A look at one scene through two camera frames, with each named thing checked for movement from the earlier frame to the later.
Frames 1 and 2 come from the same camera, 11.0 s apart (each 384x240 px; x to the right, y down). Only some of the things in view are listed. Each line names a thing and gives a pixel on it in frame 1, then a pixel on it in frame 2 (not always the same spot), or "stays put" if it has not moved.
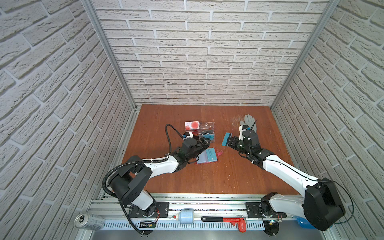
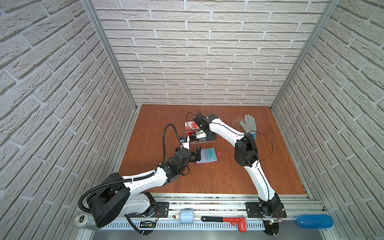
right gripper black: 232,144 → 212,137
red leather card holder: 209,155 stays put
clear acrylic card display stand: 204,129 stays put
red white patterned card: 192,125 stays put
